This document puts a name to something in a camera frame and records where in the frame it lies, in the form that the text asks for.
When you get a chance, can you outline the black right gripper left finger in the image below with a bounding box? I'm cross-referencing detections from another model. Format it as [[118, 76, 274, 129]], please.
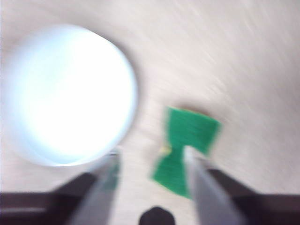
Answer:
[[0, 150, 123, 225]]

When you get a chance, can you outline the light blue round plate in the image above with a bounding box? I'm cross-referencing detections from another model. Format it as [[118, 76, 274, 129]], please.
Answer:
[[0, 23, 139, 167]]

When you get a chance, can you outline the yellow sponge with green pad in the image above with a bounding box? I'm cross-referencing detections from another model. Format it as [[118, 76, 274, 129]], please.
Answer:
[[149, 105, 224, 200]]

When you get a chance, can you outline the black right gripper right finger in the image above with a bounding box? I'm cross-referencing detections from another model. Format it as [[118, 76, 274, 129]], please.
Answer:
[[184, 145, 300, 225]]

